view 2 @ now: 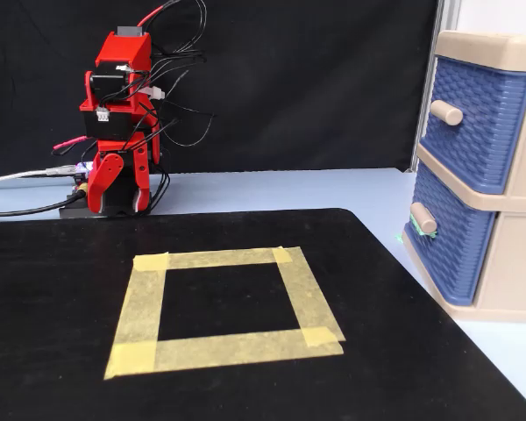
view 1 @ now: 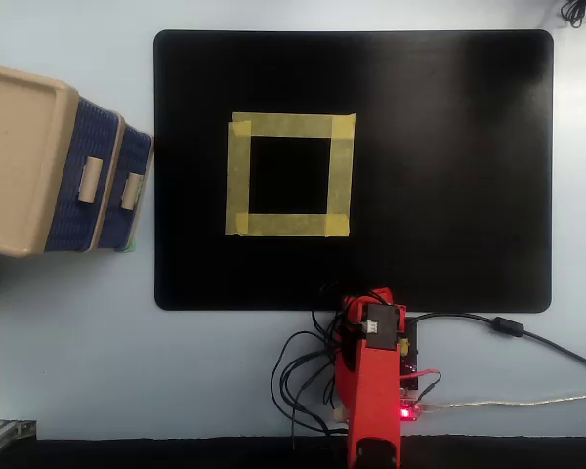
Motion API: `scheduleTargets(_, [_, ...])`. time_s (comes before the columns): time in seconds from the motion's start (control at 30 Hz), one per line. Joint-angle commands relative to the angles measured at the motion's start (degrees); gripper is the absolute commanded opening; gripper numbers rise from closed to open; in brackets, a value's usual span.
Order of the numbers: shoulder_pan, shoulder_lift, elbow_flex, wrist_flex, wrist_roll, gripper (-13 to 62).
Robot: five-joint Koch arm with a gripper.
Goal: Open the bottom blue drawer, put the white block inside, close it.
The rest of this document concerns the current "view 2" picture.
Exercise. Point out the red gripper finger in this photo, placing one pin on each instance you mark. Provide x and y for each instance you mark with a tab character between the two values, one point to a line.
103	175
141	175

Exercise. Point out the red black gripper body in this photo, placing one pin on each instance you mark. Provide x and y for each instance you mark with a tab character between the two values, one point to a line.
107	125

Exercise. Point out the blue woven-pattern drawer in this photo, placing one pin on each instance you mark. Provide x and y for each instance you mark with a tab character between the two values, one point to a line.
478	144
456	263

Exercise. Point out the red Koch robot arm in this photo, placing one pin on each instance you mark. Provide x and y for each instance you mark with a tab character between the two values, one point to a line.
122	48

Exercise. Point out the beige plastic drawer cabinet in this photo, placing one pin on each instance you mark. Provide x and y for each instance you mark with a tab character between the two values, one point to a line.
513	263

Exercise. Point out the yellow power connector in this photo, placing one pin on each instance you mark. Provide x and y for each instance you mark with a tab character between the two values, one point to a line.
82	188

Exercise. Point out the yellow masking tape strip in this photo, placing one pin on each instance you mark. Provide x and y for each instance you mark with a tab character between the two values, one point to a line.
309	298
228	351
140	302
219	258

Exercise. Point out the black table mat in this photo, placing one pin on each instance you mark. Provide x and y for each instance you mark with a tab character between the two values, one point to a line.
48	285

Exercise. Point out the black backdrop cloth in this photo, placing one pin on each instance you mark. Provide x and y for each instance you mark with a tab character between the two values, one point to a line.
289	87

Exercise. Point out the green tape strip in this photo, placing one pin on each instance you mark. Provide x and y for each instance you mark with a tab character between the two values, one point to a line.
427	233

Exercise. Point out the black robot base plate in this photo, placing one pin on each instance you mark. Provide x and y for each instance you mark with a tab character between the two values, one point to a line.
74	212

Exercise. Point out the aluminium frame post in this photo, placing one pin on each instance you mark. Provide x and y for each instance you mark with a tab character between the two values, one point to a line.
449	15

